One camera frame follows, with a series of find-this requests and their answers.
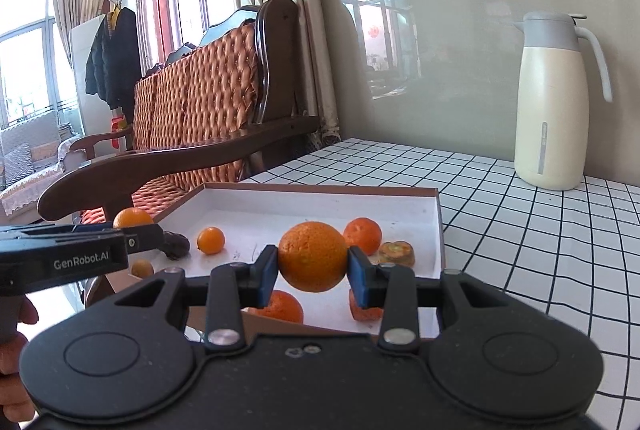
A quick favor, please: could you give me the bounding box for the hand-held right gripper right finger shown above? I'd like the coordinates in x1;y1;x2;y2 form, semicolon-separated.
347;246;501;354

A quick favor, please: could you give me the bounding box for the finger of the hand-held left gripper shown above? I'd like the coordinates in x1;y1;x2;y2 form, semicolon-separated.
0;222;116;238
122;224;166;255

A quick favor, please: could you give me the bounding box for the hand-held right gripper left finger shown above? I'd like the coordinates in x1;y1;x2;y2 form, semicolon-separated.
117;245;279;352

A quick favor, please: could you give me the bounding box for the orange carrot piece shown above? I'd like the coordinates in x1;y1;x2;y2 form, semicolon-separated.
348;289;386;322

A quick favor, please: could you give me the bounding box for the carrot chunk with greenish top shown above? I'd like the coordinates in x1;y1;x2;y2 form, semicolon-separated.
377;240;417;267

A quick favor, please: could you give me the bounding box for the small orange mandarin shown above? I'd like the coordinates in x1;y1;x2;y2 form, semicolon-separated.
196;227;226;255

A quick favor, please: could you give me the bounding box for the brown cardboard box white inside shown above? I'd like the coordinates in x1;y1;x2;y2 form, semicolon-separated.
102;182;446;343

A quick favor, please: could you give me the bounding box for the person's left hand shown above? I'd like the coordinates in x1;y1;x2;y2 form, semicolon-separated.
0;297;38;423

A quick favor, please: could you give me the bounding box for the grey sofa with lace cover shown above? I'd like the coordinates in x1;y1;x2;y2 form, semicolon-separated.
0;110;76;215

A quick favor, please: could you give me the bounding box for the striped grey cushion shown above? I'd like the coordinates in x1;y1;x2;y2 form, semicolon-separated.
2;142;36;185

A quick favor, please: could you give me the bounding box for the dark wooden sofa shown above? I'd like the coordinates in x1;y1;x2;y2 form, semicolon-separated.
37;0;321;311

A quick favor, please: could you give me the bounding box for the white black checked tablecloth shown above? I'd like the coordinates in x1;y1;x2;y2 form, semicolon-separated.
240;138;640;430

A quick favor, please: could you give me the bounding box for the orange woven sofa mat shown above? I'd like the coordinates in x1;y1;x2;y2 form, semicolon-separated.
80;22;262;225

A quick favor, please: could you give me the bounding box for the black jacket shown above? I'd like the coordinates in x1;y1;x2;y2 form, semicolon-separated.
85;7;143;111

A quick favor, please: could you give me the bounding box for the large balcony window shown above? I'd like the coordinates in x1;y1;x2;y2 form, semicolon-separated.
0;0;71;131

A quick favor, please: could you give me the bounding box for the cream thermos jug grey lid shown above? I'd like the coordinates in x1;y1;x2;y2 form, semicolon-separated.
512;11;613;191

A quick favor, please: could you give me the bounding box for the beige embroidered curtain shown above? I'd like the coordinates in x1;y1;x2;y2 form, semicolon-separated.
225;0;343;148

